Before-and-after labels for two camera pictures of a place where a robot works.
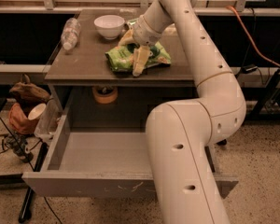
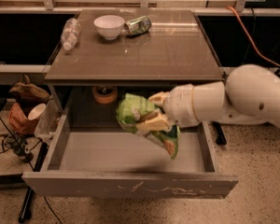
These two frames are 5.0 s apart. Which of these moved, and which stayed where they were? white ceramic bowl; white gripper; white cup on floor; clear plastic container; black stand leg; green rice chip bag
Moved: white gripper; green rice chip bag
Stayed: white ceramic bowl; black stand leg; clear plastic container; white cup on floor
